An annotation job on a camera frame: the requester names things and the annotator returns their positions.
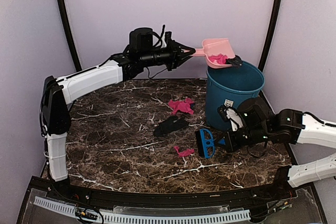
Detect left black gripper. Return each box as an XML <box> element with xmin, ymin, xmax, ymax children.
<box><xmin>141</xmin><ymin>38</ymin><xmax>196</xmax><ymax>71</ymax></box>

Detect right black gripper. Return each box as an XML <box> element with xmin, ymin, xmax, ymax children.
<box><xmin>214</xmin><ymin>125</ymin><xmax>271</xmax><ymax>152</ymax></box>

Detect blue hand brush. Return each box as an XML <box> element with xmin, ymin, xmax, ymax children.
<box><xmin>195</xmin><ymin>129</ymin><xmax>225</xmax><ymax>159</ymax></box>

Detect pink plastic dustpan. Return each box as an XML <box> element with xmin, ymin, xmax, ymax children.
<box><xmin>192</xmin><ymin>38</ymin><xmax>235</xmax><ymax>69</ymax></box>

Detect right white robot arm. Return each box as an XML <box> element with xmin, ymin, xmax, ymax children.
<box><xmin>216</xmin><ymin>97</ymin><xmax>335</xmax><ymax>200</ymax></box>

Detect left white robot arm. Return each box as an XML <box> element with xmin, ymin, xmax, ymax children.
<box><xmin>39</xmin><ymin>27</ymin><xmax>196</xmax><ymax>201</ymax></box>

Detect pink paper scrap left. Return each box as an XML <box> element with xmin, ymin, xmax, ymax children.
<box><xmin>208</xmin><ymin>54</ymin><xmax>228</xmax><ymax>65</ymax></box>

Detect pink paper scrap back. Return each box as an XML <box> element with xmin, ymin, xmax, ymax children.
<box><xmin>168</xmin><ymin>98</ymin><xmax>194</xmax><ymax>115</ymax></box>

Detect blue plastic waste bin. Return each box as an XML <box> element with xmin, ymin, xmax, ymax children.
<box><xmin>205</xmin><ymin>61</ymin><xmax>265</xmax><ymax>131</ymax></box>

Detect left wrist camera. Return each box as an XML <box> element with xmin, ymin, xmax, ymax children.
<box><xmin>156</xmin><ymin>25</ymin><xmax>172</xmax><ymax>49</ymax></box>

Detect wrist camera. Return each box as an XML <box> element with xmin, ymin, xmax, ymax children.
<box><xmin>217</xmin><ymin>104</ymin><xmax>246</xmax><ymax>132</ymax></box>
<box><xmin>156</xmin><ymin>25</ymin><xmax>172</xmax><ymax>49</ymax></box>

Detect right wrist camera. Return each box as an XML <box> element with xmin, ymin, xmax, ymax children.
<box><xmin>217</xmin><ymin>104</ymin><xmax>246</xmax><ymax>132</ymax></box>

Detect right black frame post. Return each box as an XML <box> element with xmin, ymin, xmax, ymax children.
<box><xmin>258</xmin><ymin>0</ymin><xmax>281</xmax><ymax>72</ymax></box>

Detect black frame post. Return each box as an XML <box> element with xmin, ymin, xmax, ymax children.
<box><xmin>258</xmin><ymin>0</ymin><xmax>281</xmax><ymax>72</ymax></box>
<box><xmin>57</xmin><ymin>0</ymin><xmax>82</xmax><ymax>72</ymax></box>

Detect white slotted cable duct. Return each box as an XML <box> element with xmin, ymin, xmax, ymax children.
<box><xmin>33</xmin><ymin>196</ymin><xmax>251</xmax><ymax>223</ymax></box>

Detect left black frame post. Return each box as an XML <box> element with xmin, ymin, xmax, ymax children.
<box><xmin>57</xmin><ymin>0</ymin><xmax>82</xmax><ymax>72</ymax></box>

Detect black table front rail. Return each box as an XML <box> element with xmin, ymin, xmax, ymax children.
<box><xmin>28</xmin><ymin>176</ymin><xmax>296</xmax><ymax>209</ymax></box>

